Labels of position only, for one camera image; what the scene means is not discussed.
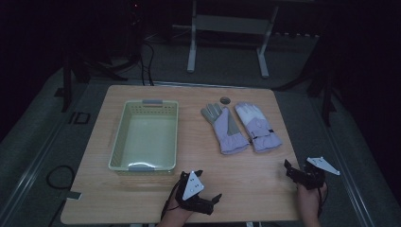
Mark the white metal stand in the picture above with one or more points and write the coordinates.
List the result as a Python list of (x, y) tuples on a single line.
[(231, 25)]

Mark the black tripod stand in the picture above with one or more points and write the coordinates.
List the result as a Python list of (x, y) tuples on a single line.
[(75, 69)]

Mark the pale green plastic basket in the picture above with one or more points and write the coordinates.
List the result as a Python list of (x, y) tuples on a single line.
[(145, 138)]

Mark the lilac glove with white fingers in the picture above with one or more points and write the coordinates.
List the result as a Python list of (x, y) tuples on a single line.
[(258, 127)]

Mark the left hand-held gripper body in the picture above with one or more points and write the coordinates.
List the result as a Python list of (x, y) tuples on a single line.
[(193, 186)]

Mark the small grey floor tag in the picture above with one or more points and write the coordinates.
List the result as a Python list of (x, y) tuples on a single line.
[(74, 195)]

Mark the person's left hand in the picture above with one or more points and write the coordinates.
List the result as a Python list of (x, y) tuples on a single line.
[(176, 217)]

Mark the black stand legs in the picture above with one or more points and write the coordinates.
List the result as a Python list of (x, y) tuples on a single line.
[(324, 88)]

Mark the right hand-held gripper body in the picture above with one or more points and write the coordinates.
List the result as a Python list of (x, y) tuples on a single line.
[(310, 176)]

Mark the black rectangular floor frame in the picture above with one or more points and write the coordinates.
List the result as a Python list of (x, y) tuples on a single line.
[(80, 118)]

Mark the person's right hand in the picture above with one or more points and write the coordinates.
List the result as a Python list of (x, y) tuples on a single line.
[(310, 198)]

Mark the lilac glove with grey palm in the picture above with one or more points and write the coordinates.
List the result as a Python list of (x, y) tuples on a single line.
[(226, 129)]

